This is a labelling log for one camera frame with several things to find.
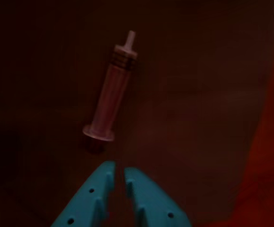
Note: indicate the clear plastic syringe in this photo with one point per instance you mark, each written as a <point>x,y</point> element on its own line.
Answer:
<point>113,94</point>

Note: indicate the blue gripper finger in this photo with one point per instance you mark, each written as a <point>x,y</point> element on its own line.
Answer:
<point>84,203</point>
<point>155,208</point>

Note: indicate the grey mat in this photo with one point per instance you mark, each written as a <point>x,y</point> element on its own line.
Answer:
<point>198,94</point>

